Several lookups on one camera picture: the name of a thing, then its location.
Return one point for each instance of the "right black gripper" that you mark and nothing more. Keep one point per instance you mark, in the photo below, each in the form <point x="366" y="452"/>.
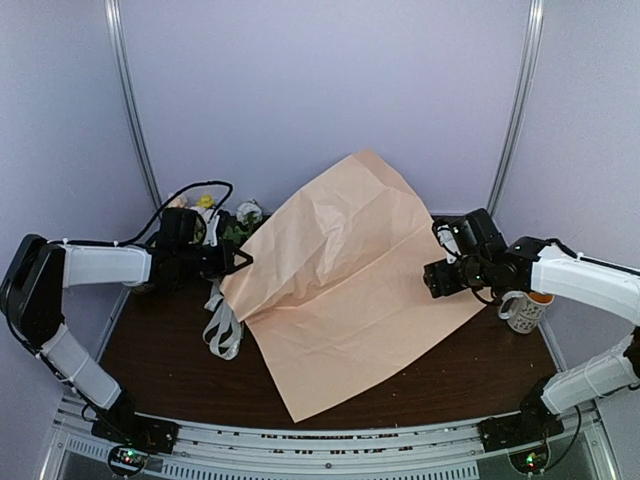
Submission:
<point x="438" y="280"/>

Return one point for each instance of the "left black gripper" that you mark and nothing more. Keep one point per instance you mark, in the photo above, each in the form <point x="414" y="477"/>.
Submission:
<point x="226" y="249"/>

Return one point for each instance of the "white rose stem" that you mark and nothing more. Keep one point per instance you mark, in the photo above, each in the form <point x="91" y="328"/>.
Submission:
<point x="249" y="215"/>

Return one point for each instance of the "yellow flower stem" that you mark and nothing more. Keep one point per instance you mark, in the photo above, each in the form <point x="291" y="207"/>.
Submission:
<point x="206" y="202"/>

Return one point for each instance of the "peach flower stem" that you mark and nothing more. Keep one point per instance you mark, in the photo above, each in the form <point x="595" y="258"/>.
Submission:
<point x="179" y="201"/>

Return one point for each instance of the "pink wrapping paper sheet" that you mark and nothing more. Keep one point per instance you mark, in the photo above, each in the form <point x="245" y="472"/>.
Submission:
<point x="335" y="296"/>

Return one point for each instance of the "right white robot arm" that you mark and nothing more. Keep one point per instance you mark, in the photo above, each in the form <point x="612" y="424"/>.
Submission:
<point x="477" y="258"/>

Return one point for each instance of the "white printed ribbon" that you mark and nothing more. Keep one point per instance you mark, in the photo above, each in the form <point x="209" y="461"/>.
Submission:
<point x="224" y="333"/>

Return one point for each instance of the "white patterned mug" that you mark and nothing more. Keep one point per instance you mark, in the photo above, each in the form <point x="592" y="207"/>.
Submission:
<point x="523" y="311"/>

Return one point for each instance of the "left white patterned bowl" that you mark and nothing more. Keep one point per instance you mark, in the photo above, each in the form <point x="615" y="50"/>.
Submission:
<point x="142" y="289"/>

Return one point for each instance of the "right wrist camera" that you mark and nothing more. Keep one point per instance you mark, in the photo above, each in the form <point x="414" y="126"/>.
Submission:
<point x="448" y="243"/>

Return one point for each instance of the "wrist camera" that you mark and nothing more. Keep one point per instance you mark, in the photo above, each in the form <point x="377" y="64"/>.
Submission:
<point x="211" y="222"/>
<point x="448" y="243"/>

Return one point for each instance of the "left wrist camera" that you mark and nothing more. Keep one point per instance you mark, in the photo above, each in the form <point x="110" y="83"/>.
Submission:
<point x="211" y="222"/>

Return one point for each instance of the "front aluminium rail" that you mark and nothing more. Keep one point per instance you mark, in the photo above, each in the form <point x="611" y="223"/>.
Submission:
<point x="452" y="450"/>

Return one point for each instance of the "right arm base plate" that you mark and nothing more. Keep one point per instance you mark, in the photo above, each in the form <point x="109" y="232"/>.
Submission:
<point x="525" y="440"/>

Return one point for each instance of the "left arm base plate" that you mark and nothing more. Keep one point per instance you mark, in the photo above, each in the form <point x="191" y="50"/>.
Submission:
<point x="131" y="453"/>

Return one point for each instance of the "right aluminium frame post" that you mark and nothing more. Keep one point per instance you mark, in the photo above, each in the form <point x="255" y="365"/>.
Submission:
<point x="527" y="69"/>

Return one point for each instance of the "aluminium frame post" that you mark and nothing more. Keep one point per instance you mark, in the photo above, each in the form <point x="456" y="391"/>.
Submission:
<point x="527" y="69"/>
<point x="116" y="31"/>

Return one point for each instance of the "left aluminium frame post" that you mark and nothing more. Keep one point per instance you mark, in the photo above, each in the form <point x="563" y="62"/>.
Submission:
<point x="116" y="31"/>

